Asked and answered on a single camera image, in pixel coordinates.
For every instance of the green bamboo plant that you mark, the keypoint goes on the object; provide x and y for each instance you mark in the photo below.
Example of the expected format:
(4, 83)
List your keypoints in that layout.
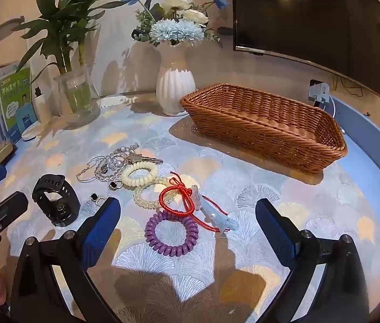
(66, 22)

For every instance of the black smart watch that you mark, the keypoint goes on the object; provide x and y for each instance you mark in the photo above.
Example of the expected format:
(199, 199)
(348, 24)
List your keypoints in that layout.
(57, 199)

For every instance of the brown wicker basket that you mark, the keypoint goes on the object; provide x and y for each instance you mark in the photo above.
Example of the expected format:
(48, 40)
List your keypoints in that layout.
(287, 131)

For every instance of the stack of green books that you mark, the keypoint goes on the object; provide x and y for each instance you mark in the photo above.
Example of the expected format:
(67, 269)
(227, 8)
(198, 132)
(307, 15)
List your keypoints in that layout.
(16, 108)

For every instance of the blue and white artificial flowers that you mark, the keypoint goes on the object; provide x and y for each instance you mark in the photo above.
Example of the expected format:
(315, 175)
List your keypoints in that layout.
(174, 22)

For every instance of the glass vase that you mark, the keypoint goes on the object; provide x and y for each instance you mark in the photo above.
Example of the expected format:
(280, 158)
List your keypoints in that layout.
(78, 98)

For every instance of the small white bottle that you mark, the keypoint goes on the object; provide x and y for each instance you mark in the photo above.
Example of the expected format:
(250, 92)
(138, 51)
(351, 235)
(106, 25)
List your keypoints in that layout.
(41, 107)

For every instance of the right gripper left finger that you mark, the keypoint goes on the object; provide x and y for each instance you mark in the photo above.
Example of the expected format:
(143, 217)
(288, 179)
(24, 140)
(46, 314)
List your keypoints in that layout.
(36, 295)

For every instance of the white round mirror lamp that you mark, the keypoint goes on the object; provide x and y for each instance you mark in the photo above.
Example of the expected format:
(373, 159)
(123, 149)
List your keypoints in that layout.
(8, 27)

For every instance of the black flat screen television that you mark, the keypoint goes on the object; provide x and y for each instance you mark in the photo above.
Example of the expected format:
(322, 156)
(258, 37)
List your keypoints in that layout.
(339, 36)

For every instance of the white ribbed ceramic vase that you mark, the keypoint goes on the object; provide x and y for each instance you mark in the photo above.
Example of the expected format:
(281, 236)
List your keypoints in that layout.
(175, 80)

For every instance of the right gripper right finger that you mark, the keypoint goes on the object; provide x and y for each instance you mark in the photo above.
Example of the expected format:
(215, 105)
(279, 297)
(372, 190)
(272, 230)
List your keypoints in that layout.
(342, 293)

